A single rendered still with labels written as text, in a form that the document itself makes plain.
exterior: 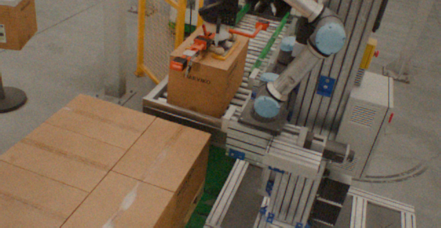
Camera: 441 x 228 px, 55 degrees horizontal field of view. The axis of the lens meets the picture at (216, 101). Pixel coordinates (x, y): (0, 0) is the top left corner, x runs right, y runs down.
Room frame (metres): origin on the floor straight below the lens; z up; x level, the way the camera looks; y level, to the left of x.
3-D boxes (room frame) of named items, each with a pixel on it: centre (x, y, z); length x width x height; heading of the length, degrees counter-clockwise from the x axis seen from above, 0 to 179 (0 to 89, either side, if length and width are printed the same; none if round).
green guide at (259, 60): (3.81, -0.47, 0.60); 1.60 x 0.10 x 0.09; 165
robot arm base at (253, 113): (1.83, -0.25, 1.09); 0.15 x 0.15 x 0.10
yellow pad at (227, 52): (2.72, -0.01, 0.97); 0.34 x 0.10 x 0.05; 165
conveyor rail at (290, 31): (3.45, -0.44, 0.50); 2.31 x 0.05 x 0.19; 165
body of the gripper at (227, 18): (1.73, 0.01, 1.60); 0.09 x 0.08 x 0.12; 91
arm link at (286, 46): (2.32, -0.39, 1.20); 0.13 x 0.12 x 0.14; 114
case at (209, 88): (2.76, 0.09, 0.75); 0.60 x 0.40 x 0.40; 166
